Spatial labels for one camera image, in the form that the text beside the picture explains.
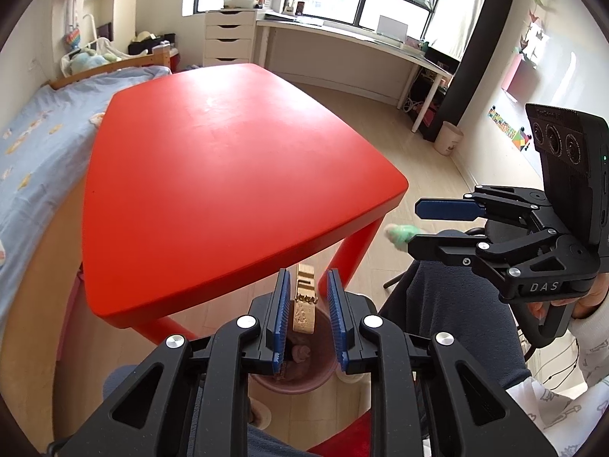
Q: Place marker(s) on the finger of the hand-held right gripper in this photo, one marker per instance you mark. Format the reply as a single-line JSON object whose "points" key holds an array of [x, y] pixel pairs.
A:
{"points": [[447, 209], [442, 247]]}

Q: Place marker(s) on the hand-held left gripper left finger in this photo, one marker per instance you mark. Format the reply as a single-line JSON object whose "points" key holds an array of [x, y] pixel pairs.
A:
{"points": [[281, 316]]}

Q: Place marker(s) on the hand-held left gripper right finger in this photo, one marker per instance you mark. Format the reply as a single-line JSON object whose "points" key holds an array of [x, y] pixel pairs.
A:
{"points": [[335, 316]]}

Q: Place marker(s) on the wooden comb piece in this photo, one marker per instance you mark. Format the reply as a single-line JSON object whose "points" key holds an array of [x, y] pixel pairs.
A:
{"points": [[304, 304]]}

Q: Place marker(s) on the pink waste bin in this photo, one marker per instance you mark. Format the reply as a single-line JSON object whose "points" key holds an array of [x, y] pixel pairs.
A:
{"points": [[309, 366]]}

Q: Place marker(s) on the person's right hand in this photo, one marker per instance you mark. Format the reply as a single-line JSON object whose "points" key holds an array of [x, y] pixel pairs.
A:
{"points": [[592, 300]]}

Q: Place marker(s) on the person's right leg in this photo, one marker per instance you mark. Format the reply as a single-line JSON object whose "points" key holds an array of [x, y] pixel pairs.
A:
{"points": [[452, 304]]}

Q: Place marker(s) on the small white waste bin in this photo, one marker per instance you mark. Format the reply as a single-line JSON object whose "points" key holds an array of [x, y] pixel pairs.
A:
{"points": [[449, 139]]}

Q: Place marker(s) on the colourful tangram puzzle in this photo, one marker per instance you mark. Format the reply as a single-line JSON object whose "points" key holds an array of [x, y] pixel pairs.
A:
{"points": [[522, 141]]}

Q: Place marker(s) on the colourful sticker strip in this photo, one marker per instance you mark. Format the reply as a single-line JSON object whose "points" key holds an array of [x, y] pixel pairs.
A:
{"points": [[503, 123]]}

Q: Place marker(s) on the pink paper sheet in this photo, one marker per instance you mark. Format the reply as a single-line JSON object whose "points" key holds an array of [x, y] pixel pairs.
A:
{"points": [[514, 72]]}

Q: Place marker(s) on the red table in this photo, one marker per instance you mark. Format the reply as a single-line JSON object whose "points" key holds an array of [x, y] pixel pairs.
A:
{"points": [[214, 176]]}

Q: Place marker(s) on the tall black cabinet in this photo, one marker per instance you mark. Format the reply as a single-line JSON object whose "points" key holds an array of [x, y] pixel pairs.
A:
{"points": [[476, 43]]}

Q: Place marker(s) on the white board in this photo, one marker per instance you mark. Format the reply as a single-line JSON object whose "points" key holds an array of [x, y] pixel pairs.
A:
{"points": [[392, 27]]}

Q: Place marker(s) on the white desk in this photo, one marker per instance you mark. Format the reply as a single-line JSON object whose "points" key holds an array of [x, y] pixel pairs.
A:
{"points": [[342, 33]]}

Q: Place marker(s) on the person's white patterned shirt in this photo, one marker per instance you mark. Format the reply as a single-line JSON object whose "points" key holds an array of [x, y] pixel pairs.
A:
{"points": [[556, 419]]}

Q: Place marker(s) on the white drawer unit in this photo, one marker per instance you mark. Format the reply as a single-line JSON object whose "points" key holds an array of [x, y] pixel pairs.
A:
{"points": [[228, 40]]}

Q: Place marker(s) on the white basin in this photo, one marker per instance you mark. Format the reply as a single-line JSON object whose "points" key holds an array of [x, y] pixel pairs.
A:
{"points": [[240, 1]]}

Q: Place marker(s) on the blue printed blanket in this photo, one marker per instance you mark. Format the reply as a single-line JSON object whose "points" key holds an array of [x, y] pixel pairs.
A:
{"points": [[33, 152]]}

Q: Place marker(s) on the pastel plush toy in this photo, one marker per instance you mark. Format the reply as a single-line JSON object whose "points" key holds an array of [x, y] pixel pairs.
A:
{"points": [[93, 63]]}

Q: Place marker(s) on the wooden bed frame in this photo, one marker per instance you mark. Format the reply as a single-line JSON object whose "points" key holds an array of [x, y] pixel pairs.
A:
{"points": [[52, 295]]}

